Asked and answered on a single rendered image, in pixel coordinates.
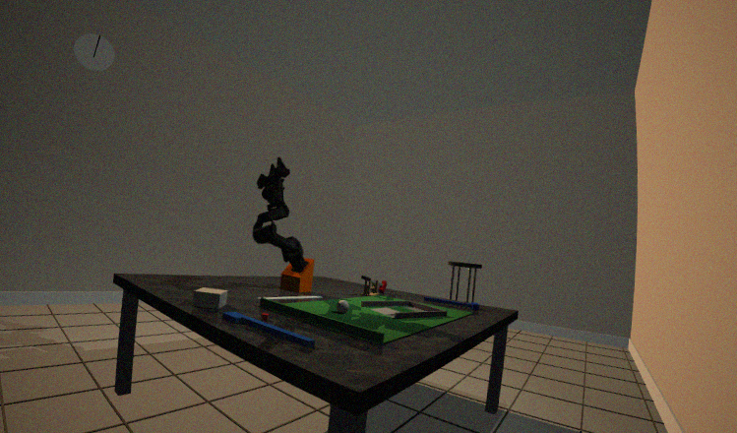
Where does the green mat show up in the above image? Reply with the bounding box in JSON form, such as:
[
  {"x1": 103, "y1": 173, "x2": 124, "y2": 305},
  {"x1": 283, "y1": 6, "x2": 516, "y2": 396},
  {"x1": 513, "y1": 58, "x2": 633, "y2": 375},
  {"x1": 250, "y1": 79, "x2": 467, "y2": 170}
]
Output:
[{"x1": 259, "y1": 295, "x2": 473, "y2": 344}]

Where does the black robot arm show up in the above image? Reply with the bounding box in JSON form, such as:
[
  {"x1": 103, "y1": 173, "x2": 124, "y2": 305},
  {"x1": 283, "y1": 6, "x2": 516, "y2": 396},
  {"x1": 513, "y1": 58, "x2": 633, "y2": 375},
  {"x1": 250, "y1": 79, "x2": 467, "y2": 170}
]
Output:
[{"x1": 253, "y1": 174, "x2": 309, "y2": 272}]

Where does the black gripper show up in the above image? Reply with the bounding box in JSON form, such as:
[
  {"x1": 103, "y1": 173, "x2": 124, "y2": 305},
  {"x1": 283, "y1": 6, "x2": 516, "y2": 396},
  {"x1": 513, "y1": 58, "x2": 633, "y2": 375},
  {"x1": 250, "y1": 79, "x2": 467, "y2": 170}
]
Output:
[{"x1": 268, "y1": 157, "x2": 290, "y2": 192}]

